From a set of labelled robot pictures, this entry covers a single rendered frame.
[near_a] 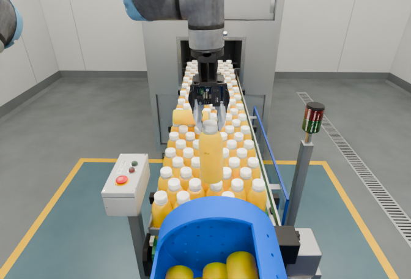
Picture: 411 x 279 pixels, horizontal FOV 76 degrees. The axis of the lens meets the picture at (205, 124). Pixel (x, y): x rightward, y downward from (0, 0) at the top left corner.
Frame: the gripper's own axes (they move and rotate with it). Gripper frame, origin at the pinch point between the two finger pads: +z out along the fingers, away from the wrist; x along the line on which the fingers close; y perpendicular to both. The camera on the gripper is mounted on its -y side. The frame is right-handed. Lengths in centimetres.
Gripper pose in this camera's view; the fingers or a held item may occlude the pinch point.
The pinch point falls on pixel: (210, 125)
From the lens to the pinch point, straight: 68.1
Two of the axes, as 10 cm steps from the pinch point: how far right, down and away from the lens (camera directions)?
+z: 0.4, 8.7, 4.8
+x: 10.0, -0.3, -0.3
